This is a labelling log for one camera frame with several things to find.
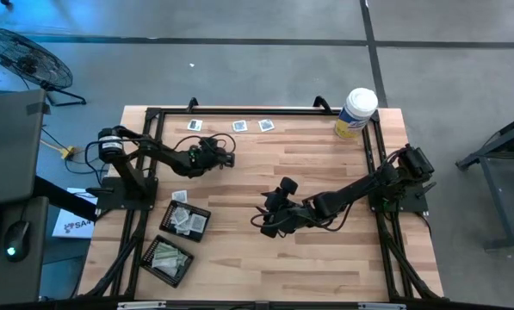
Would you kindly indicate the black desk support beam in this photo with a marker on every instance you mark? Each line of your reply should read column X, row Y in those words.
column 63, row 198

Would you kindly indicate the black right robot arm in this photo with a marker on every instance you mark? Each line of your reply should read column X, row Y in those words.
column 360, row 189

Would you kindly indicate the black metal cart frame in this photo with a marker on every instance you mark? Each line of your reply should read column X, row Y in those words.
column 497, row 141

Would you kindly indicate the yellow power splitter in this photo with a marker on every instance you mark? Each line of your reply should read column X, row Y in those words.
column 68, row 152

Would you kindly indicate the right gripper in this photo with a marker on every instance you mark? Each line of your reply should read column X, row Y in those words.
column 291, row 217

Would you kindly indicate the dark grey desk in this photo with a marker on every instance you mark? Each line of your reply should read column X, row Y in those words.
column 28, row 275

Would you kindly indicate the Lysol wipes canister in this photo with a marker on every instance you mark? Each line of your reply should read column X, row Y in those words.
column 360, row 103

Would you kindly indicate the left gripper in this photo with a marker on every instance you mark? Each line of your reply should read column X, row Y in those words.
column 205, row 161

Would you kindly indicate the black computer mouse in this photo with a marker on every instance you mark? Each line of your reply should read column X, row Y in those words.
column 17, row 239

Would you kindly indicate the white box under table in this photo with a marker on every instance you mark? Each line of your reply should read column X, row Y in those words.
column 73, row 226

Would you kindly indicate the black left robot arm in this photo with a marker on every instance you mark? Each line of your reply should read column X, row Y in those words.
column 162, row 153

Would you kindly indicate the silver metal bracket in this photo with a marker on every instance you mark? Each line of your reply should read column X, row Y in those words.
column 140, row 305
column 381, row 306

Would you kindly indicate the green striped bandage wrapper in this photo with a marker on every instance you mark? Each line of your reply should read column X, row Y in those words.
column 169, row 271

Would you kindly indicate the grey computer monitor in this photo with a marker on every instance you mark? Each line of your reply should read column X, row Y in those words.
column 7, row 146

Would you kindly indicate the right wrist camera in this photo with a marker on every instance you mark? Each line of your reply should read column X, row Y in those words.
column 287, row 186

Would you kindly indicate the black slotted plastic basket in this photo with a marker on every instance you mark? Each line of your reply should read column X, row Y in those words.
column 167, row 213
column 149, row 258

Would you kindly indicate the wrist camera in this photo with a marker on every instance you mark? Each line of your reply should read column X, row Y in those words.
column 208, row 144
column 287, row 186

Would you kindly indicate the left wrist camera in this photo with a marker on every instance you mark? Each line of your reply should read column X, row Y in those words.
column 208, row 144

